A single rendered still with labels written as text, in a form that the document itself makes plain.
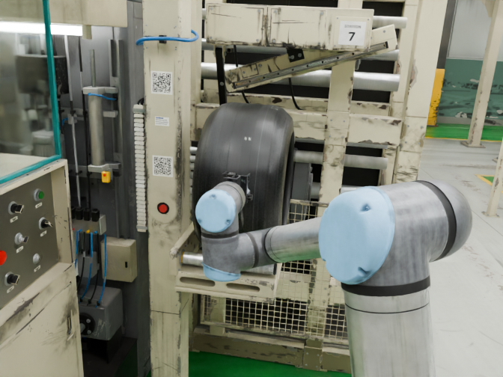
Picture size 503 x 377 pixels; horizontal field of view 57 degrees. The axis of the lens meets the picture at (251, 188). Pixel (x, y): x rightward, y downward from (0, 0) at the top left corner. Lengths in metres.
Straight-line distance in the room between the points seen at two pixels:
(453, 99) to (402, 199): 10.89
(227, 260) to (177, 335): 0.91
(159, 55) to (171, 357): 1.18
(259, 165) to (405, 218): 0.87
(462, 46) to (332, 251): 10.95
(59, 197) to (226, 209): 0.75
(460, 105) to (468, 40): 1.39
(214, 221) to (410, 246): 0.56
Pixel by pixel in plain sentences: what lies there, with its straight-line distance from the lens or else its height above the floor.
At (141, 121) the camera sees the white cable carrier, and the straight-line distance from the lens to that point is 1.69.
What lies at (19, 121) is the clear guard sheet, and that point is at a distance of 1.45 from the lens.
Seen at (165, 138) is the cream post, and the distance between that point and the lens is 1.65.
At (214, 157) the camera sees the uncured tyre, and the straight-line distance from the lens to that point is 1.45.
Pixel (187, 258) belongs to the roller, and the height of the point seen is 0.91.
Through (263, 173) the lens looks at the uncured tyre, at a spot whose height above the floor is 1.28.
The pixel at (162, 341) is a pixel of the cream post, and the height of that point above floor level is 0.48.
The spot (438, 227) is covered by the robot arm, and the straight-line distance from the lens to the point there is 0.64.
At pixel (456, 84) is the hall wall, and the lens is 11.47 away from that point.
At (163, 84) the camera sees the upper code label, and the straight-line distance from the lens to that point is 1.63.
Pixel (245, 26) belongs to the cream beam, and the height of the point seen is 1.71.
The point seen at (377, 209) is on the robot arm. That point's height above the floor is 1.48.
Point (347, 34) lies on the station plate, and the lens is 1.78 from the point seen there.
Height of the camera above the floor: 1.68
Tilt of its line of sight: 18 degrees down
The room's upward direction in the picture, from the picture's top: 3 degrees clockwise
